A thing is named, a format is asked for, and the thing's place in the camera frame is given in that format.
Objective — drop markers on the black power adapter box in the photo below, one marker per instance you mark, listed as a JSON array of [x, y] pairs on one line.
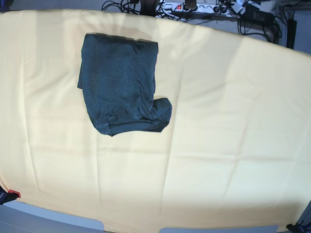
[[254, 15]]

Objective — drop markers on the white power strip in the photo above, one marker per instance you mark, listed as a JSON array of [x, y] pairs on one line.
[[178, 7]]

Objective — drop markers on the dark teal long-sleeve shirt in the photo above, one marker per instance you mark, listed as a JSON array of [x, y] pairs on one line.
[[117, 79]]

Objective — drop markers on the black corner clamp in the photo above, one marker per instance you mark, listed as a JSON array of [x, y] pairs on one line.
[[299, 228]]

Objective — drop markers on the yellow table cover cloth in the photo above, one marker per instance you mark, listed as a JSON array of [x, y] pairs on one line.
[[236, 153]]

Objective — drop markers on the red and black clamp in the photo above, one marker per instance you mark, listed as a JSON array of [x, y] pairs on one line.
[[7, 196]]

